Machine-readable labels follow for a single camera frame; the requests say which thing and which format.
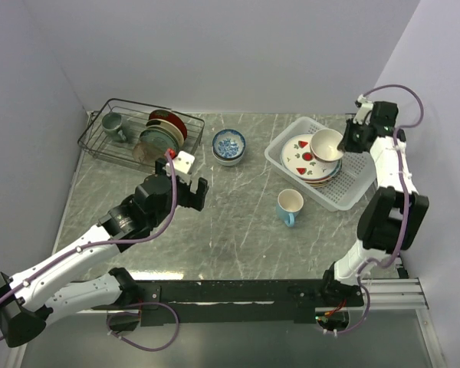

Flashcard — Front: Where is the white top bowl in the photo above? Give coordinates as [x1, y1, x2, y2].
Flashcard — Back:
[310, 128, 344, 162]

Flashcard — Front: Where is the red rimmed bottom plate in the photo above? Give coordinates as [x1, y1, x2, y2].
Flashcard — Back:
[283, 159, 342, 187]

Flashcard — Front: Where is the white watermelon pattern plate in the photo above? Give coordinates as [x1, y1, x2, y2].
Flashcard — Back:
[281, 134, 342, 184]

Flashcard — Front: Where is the white light blue bowl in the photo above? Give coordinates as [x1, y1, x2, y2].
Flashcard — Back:
[213, 153, 244, 167]

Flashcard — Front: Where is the dark striped bottom bowl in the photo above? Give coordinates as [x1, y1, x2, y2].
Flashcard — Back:
[212, 150, 245, 159]

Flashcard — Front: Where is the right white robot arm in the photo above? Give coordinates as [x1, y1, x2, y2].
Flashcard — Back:
[320, 95, 429, 306]

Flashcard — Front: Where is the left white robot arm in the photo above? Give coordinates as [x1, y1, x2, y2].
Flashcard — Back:
[0, 152, 209, 347]

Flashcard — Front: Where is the clear brown glass plate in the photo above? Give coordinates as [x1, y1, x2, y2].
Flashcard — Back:
[132, 142, 171, 166]

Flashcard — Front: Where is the teal patterned plate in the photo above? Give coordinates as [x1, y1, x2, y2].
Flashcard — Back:
[140, 129, 179, 153]

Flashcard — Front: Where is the cream plate in rack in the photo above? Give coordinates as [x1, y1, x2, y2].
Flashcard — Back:
[146, 119, 185, 147]

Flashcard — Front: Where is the dark red plate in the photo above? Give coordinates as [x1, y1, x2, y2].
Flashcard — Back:
[149, 109, 188, 139]

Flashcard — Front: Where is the grey ceramic mug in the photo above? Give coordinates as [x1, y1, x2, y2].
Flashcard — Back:
[101, 112, 127, 143]

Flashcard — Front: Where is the light blue mug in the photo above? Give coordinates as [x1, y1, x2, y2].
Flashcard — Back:
[276, 189, 304, 227]

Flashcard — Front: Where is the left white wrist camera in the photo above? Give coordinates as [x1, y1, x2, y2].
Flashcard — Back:
[165, 149, 196, 184]

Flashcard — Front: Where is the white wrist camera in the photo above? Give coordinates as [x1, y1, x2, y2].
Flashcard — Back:
[165, 149, 196, 184]
[353, 94, 374, 125]

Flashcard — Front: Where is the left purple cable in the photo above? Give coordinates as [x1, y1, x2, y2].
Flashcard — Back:
[0, 151, 181, 352]

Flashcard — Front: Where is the purple cable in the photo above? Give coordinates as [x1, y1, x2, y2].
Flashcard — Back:
[329, 84, 425, 338]
[0, 151, 181, 352]

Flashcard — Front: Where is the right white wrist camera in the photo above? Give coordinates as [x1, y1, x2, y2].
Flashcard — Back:
[353, 94, 374, 125]

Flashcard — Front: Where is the black wire dish rack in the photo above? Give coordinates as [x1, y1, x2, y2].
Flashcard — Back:
[77, 97, 206, 182]

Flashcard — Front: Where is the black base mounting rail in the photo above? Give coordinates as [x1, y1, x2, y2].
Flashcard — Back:
[94, 279, 353, 327]

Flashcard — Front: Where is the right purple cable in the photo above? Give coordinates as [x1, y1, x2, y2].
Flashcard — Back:
[329, 84, 425, 338]

